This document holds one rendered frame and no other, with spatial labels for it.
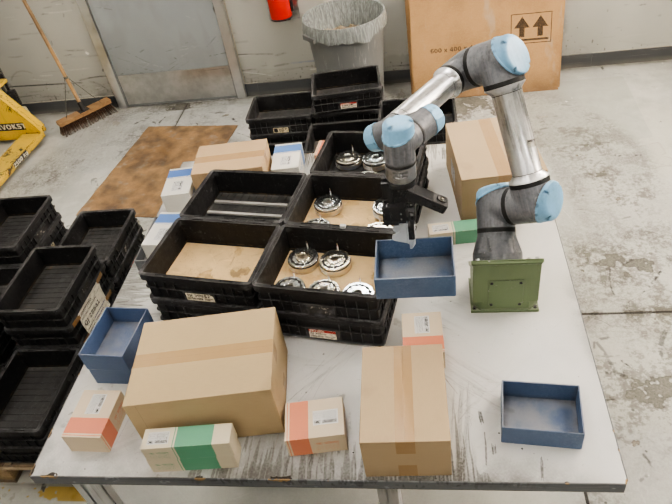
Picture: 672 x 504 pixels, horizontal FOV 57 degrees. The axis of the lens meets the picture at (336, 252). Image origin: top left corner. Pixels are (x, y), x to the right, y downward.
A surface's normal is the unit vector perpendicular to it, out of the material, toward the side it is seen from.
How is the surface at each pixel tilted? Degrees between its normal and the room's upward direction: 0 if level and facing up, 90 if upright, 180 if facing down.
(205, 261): 0
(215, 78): 90
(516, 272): 90
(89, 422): 0
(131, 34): 90
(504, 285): 90
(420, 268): 1
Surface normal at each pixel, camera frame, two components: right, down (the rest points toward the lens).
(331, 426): -0.14, -0.75
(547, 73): -0.13, 0.43
